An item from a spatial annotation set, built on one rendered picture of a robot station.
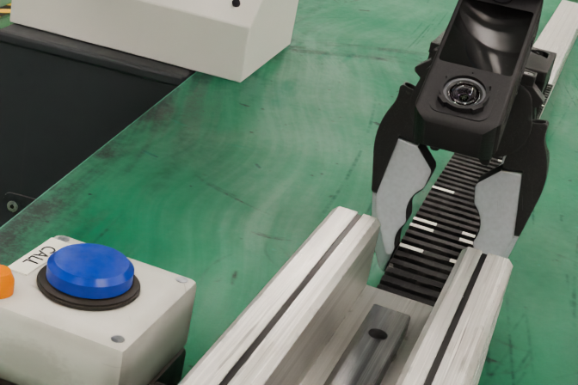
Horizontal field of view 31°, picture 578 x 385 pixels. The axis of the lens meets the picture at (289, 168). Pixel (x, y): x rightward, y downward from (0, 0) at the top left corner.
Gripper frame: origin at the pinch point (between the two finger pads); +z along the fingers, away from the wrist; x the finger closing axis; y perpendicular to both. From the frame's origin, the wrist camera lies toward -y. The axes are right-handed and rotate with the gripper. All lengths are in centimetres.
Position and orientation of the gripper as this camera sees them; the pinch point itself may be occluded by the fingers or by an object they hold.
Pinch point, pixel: (429, 271)
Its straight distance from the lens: 67.0
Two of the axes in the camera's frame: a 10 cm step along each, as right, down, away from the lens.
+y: 3.2, -3.0, 9.0
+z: -1.8, 9.1, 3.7
